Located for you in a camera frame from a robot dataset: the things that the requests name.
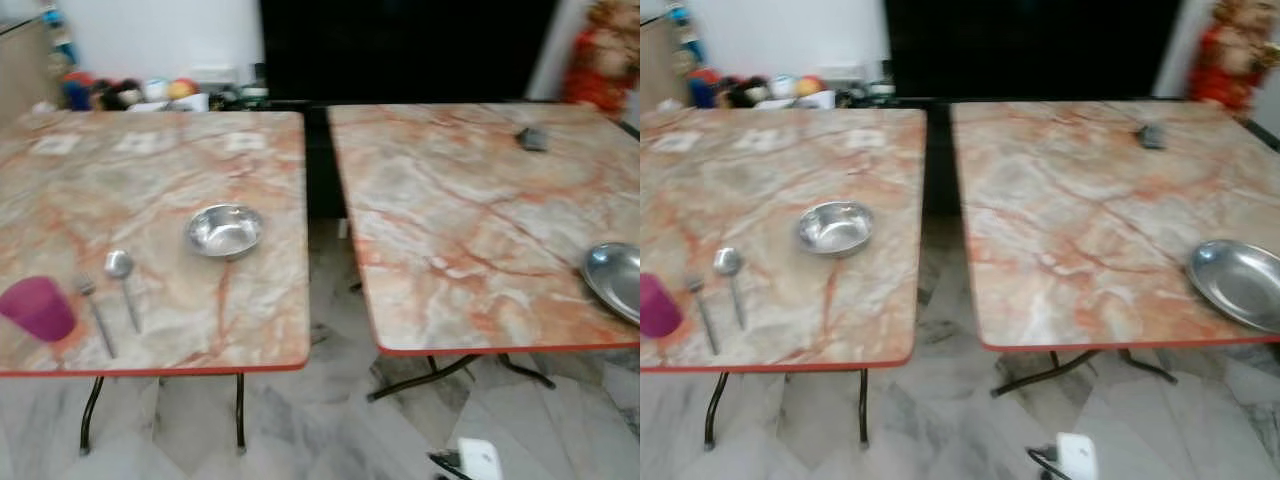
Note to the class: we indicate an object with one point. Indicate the large steel plate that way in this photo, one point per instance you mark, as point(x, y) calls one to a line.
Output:
point(1240, 285)
point(618, 280)

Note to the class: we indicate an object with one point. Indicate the purple plastic cup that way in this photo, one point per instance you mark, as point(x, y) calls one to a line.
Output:
point(38, 310)
point(658, 308)

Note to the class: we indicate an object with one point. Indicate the steel spoon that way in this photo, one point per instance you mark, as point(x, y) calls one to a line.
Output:
point(728, 261)
point(119, 264)

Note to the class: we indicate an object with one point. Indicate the steel fork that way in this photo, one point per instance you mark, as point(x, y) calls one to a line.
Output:
point(705, 318)
point(98, 320)

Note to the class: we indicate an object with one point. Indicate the marble-pattern folding table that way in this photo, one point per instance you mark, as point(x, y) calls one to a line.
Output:
point(150, 200)
point(780, 200)
point(460, 220)
point(1080, 220)

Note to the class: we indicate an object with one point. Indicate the small black object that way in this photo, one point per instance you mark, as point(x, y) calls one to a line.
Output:
point(531, 139)
point(1151, 136)

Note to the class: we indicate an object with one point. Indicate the blue cylinder toy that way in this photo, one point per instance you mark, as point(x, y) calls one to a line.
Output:
point(77, 92)
point(704, 90)

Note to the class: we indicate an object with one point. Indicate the black round toy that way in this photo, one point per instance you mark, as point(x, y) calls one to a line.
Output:
point(116, 96)
point(742, 94)

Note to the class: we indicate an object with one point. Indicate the red and gold statue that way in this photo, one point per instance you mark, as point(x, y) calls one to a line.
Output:
point(1230, 60)
point(605, 60)

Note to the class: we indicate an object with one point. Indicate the small steel bowl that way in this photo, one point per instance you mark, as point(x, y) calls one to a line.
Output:
point(224, 232)
point(835, 228)

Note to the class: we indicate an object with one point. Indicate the white round toy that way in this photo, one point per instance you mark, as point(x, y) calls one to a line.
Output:
point(782, 87)
point(155, 89)

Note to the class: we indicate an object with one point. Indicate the blue trophy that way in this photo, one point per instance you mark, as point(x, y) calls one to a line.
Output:
point(685, 32)
point(58, 35)

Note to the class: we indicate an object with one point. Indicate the orange round toy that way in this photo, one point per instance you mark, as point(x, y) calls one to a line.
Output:
point(183, 89)
point(810, 86)

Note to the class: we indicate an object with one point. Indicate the green toy car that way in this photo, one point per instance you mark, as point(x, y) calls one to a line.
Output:
point(878, 93)
point(252, 95)

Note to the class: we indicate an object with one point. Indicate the black remote control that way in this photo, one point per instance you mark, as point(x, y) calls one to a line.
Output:
point(258, 76)
point(886, 74)

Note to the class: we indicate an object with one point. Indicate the large black screen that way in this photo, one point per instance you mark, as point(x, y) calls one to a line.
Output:
point(1035, 50)
point(410, 50)

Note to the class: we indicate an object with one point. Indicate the white wall socket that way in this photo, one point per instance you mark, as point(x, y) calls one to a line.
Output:
point(212, 73)
point(840, 71)

